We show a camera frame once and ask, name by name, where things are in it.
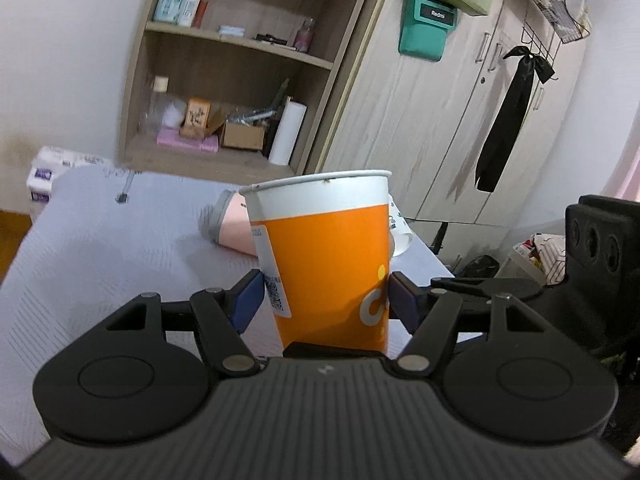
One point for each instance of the tissue pack stack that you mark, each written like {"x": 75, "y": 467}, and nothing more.
{"x": 50, "y": 163}

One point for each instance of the pink cup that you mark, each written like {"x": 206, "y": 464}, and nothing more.
{"x": 226, "y": 223}

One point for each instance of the wooden shelf unit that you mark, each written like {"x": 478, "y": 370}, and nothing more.
{"x": 240, "y": 59}

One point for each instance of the pink flat packs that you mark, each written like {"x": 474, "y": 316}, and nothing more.
{"x": 170, "y": 138}

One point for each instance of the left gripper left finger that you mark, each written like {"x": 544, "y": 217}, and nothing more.
{"x": 221, "y": 316}

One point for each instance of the black ribbon bow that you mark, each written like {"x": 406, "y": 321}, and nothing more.
{"x": 507, "y": 125}

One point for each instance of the white tube bottle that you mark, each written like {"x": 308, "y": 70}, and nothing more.
{"x": 187, "y": 12}

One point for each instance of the wooden picture box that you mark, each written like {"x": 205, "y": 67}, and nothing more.
{"x": 195, "y": 124}

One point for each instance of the white patterned tablecloth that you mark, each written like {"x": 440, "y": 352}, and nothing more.
{"x": 105, "y": 237}

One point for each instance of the white floral cup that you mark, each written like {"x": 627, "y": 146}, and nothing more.
{"x": 401, "y": 233}

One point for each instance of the wooden wardrobe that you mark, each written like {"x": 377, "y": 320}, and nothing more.
{"x": 427, "y": 121}

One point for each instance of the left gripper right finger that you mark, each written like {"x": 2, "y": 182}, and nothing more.
{"x": 433, "y": 335}

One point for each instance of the pink small bottle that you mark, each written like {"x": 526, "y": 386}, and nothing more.
{"x": 304, "y": 35}

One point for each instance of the white paper roll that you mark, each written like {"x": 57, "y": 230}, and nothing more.
{"x": 287, "y": 132}

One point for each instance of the small cardboard box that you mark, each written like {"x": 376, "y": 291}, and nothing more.
{"x": 234, "y": 134}

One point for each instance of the clear bottle beige cap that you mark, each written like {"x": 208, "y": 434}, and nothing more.
{"x": 155, "y": 102}

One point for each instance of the orange paper cup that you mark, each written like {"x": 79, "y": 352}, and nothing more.
{"x": 323, "y": 245}

